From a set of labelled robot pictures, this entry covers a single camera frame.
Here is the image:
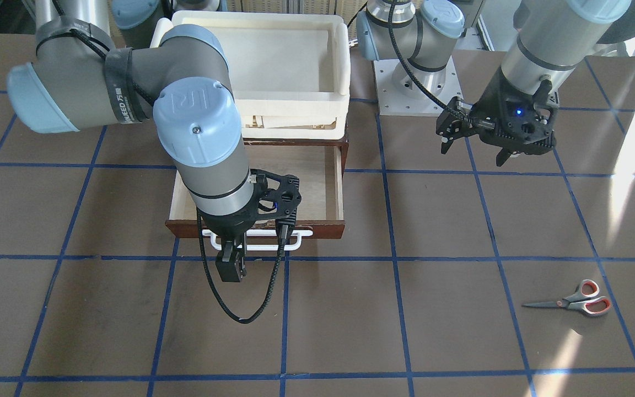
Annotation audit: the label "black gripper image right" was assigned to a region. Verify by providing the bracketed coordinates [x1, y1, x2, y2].
[435, 69, 559, 168]

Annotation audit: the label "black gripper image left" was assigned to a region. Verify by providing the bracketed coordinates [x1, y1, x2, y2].
[202, 173, 302, 282]

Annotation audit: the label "wooden drawer with white handle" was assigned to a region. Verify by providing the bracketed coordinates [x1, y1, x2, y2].
[165, 142, 347, 252]

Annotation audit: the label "grey orange handled scissors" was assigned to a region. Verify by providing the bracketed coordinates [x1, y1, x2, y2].
[522, 279, 612, 317]

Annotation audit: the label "dark wooden drawer cabinet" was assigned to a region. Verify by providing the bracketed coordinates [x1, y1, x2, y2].
[241, 116, 349, 173]

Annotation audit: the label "cream plastic tray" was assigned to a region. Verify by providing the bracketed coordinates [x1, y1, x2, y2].
[150, 10, 351, 141]

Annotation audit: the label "black cable of left-image arm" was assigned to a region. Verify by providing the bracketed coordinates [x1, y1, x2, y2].
[196, 210, 294, 324]

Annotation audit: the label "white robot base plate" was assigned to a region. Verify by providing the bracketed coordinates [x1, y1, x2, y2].
[373, 58, 464, 116]

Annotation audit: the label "black cable of right-image arm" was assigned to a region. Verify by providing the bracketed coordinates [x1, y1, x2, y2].
[386, 0, 494, 133]

